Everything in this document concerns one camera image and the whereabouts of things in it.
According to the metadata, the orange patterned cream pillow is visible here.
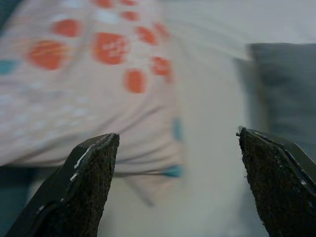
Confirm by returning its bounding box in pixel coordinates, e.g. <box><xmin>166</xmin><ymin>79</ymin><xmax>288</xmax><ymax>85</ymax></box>
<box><xmin>0</xmin><ymin>0</ymin><xmax>188</xmax><ymax>180</ymax></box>

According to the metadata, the grey pillow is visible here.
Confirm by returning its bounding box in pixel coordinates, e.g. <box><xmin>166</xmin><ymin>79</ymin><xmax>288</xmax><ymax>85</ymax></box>
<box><xmin>243</xmin><ymin>43</ymin><xmax>316</xmax><ymax>165</ymax></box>

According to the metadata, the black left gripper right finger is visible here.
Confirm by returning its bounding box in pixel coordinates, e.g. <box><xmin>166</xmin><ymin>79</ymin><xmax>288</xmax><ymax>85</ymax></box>
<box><xmin>236</xmin><ymin>125</ymin><xmax>316</xmax><ymax>237</ymax></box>

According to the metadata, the white bed sheet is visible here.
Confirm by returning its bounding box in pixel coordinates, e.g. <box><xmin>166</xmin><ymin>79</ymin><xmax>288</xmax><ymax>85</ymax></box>
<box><xmin>116</xmin><ymin>0</ymin><xmax>316</xmax><ymax>237</ymax></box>

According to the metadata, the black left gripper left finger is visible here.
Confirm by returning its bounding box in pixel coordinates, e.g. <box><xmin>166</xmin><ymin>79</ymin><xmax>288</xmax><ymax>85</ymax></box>
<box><xmin>4</xmin><ymin>132</ymin><xmax>120</xmax><ymax>237</ymax></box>

